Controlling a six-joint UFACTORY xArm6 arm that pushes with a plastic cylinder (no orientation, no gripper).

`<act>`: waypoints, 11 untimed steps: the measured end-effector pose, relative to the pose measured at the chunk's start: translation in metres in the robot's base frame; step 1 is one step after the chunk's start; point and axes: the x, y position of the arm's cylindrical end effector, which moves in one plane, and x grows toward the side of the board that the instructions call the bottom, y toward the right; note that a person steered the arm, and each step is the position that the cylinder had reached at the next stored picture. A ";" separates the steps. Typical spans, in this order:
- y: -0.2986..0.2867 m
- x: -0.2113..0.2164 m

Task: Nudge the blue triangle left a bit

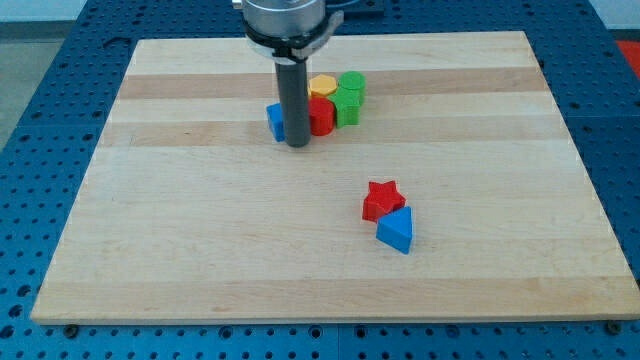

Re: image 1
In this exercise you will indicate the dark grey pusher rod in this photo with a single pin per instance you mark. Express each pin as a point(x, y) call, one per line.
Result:
point(293, 96)

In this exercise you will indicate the blue triangle block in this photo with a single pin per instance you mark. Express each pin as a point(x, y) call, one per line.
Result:
point(396, 229)

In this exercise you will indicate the yellow hexagon block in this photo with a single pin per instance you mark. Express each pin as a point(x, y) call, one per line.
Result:
point(321, 86)

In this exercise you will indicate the blue cube block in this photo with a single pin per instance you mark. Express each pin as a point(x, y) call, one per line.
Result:
point(275, 121)

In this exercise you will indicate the red cylinder block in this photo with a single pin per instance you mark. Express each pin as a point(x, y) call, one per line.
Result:
point(322, 116)

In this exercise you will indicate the green star block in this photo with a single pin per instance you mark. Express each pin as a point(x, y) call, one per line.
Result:
point(347, 107)

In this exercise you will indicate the green cylinder block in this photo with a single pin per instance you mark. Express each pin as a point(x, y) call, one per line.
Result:
point(353, 82)

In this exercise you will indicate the red star block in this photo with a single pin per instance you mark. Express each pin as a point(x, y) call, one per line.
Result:
point(381, 200)

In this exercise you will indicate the wooden board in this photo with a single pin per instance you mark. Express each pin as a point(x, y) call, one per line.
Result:
point(191, 213)

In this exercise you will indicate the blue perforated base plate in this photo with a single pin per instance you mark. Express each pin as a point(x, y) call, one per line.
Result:
point(47, 155)

